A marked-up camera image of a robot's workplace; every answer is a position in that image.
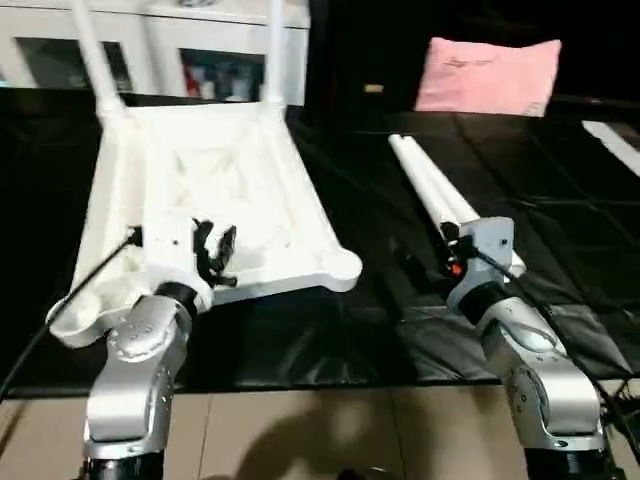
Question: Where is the white glass-door cabinet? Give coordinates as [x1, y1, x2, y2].
[0, 0, 311, 106]

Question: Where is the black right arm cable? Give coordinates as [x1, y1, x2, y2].
[452, 238, 640, 446]

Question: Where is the pink pillow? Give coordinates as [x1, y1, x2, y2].
[414, 37, 564, 118]

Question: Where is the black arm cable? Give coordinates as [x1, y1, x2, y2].
[0, 228, 143, 403]
[452, 238, 640, 446]

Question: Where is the white plastic table leg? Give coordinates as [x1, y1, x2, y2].
[68, 0, 127, 117]
[400, 136, 527, 279]
[387, 133, 483, 229]
[261, 0, 290, 109]

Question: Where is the red bottle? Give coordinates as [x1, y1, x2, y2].
[185, 60, 202, 97]

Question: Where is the white plastic table top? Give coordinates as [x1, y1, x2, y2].
[46, 98, 364, 350]

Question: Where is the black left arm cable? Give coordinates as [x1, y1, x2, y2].
[0, 228, 143, 403]

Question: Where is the black work mat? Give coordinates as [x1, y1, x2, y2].
[0, 88, 640, 393]

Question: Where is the black cabinet with gold label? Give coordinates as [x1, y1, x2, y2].
[305, 0, 640, 116]

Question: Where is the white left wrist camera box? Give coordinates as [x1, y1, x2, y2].
[128, 222, 217, 313]

